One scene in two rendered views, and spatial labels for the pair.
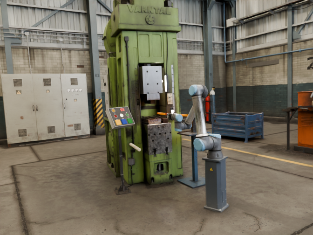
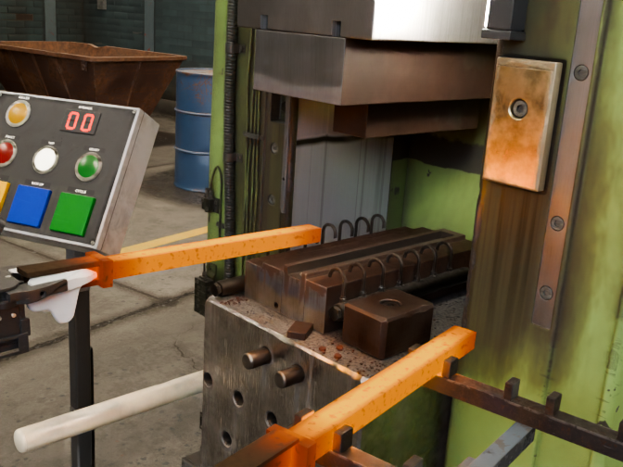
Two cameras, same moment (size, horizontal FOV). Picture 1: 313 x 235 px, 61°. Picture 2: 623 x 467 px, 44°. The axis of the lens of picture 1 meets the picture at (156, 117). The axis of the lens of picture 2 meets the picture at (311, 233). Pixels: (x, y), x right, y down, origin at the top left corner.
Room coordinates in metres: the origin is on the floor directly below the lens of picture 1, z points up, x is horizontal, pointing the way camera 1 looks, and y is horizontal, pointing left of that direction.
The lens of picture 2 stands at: (3.48, -1.08, 1.40)
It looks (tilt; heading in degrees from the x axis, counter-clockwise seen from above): 16 degrees down; 66
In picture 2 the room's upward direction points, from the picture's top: 4 degrees clockwise
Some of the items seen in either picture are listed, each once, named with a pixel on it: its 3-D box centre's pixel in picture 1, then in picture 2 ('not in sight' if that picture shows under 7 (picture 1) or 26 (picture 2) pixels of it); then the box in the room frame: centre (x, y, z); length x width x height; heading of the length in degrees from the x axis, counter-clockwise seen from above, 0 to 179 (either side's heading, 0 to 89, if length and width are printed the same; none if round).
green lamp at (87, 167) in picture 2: not in sight; (88, 166); (3.68, 0.40, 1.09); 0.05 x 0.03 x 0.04; 110
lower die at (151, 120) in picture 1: (150, 120); (370, 267); (4.13, 0.10, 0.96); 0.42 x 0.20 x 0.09; 20
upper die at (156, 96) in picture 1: (148, 96); (388, 65); (4.13, 0.10, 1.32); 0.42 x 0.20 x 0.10; 20
